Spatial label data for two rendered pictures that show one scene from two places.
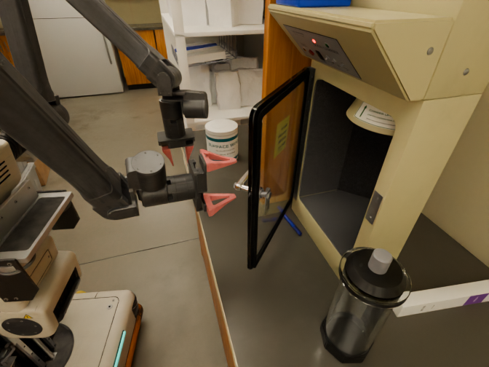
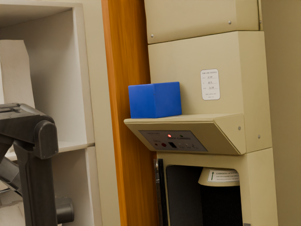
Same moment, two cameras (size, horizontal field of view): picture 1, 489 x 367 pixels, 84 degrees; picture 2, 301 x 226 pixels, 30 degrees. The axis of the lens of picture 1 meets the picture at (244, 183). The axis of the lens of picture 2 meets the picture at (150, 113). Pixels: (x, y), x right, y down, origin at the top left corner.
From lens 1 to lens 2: 0.94 m
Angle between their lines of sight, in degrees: 41
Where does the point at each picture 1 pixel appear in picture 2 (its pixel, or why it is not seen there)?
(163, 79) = not seen: hidden behind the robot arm
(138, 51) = (10, 168)
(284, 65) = (133, 162)
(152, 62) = not seen: hidden behind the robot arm
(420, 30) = (232, 119)
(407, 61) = (232, 133)
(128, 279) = not seen: outside the picture
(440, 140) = (265, 177)
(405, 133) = (245, 174)
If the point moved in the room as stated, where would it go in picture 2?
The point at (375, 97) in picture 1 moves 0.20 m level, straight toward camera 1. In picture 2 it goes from (218, 162) to (230, 174)
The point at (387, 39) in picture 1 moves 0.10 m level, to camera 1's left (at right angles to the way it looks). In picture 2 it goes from (221, 124) to (183, 129)
